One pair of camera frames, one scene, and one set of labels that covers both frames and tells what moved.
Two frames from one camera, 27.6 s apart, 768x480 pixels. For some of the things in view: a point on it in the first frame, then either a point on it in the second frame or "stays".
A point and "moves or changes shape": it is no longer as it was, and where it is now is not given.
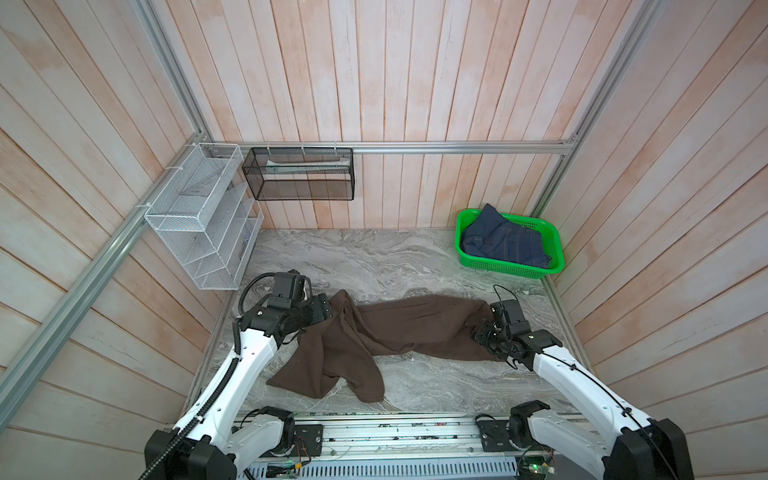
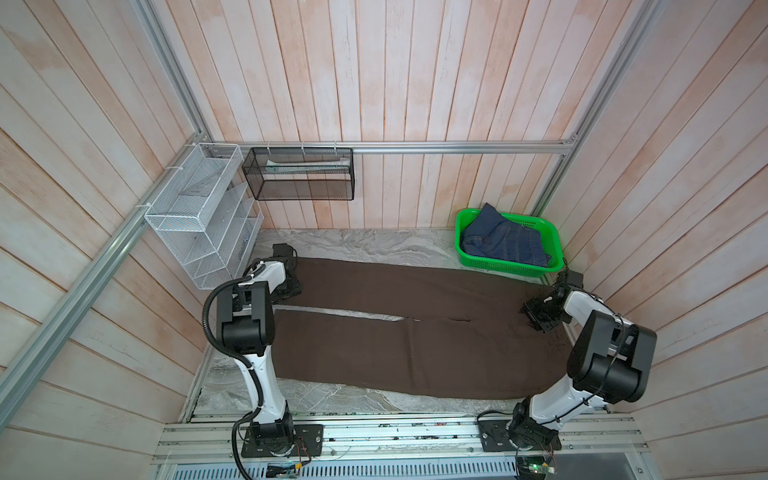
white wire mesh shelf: x=204 y=218 stays
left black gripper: x=321 y=309 → x=296 y=289
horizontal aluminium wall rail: x=486 y=146 stays
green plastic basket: x=551 y=239 stays
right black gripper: x=478 y=332 → x=528 y=308
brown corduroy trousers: x=339 y=355 moves or changes shape
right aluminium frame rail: x=647 y=13 stays
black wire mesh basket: x=300 y=173 stays
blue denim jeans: x=488 y=235 stays
